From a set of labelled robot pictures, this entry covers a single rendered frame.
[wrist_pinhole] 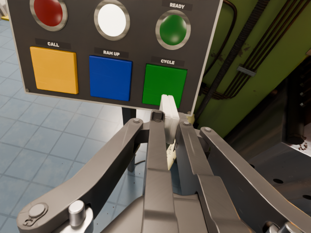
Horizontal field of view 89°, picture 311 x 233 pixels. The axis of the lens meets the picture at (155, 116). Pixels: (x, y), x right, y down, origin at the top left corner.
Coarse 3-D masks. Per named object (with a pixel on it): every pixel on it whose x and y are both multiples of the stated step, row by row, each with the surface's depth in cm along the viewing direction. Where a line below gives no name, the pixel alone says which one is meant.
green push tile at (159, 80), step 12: (156, 72) 28; (168, 72) 28; (180, 72) 28; (144, 84) 29; (156, 84) 29; (168, 84) 29; (180, 84) 29; (144, 96) 30; (156, 96) 30; (180, 96) 30
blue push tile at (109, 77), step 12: (96, 60) 28; (108, 60) 27; (120, 60) 28; (96, 72) 28; (108, 72) 28; (120, 72) 28; (96, 84) 29; (108, 84) 29; (120, 84) 29; (96, 96) 30; (108, 96) 30; (120, 96) 30
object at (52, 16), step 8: (40, 0) 24; (48, 0) 24; (56, 0) 24; (40, 8) 25; (48, 8) 25; (56, 8) 25; (40, 16) 25; (48, 16) 25; (56, 16) 25; (48, 24) 26; (56, 24) 26
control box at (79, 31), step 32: (32, 0) 24; (64, 0) 25; (96, 0) 24; (128, 0) 24; (160, 0) 24; (192, 0) 24; (32, 32) 26; (64, 32) 26; (96, 32) 26; (128, 32) 26; (192, 32) 26; (32, 64) 29; (160, 64) 28; (192, 64) 28; (64, 96) 31; (192, 96) 31
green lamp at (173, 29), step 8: (168, 16) 25; (176, 16) 25; (168, 24) 25; (176, 24) 25; (184, 24) 25; (160, 32) 26; (168, 32) 26; (176, 32) 26; (184, 32) 26; (168, 40) 26; (176, 40) 26
